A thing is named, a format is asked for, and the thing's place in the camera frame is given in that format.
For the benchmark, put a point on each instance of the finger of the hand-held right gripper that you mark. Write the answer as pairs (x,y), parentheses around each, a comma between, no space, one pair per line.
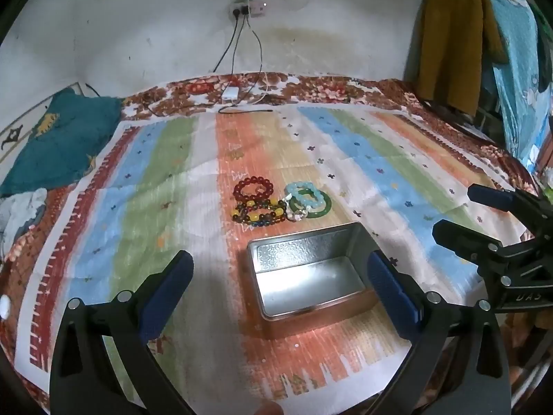
(492,198)
(464,237)

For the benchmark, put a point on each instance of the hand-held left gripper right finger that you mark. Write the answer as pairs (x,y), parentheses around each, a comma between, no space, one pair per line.
(393,294)

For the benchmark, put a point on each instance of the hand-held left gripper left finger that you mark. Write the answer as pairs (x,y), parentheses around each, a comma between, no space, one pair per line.
(173,294)

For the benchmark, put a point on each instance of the rectangular metal tin box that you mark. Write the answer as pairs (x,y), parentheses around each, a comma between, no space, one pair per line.
(302,276)

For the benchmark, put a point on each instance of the green jade bangle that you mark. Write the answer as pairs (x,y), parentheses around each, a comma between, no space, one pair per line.
(326,207)

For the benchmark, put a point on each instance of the striped colourful mat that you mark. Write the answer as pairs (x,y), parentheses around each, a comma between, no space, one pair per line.
(173,173)

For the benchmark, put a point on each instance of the light blue printed cloth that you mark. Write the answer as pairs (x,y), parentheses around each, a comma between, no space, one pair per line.
(516,52)

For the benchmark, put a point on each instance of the mustard yellow garment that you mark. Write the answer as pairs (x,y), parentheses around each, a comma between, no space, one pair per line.
(453,43)

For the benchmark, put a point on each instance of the white round object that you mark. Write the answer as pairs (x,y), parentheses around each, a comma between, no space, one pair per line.
(3,307)

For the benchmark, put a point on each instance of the white grey crumpled cloth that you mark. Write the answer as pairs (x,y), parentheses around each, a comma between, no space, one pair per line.
(21,212)

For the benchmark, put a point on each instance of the teal patterned cloth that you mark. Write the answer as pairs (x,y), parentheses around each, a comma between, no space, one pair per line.
(60,138)

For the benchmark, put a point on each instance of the white charger block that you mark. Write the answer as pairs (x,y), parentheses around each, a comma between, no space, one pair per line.
(231,94)

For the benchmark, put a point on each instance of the white pink plug adapter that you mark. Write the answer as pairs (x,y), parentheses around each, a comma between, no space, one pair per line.
(258,8)

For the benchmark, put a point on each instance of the wall power socket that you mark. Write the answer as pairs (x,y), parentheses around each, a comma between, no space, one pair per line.
(239,9)

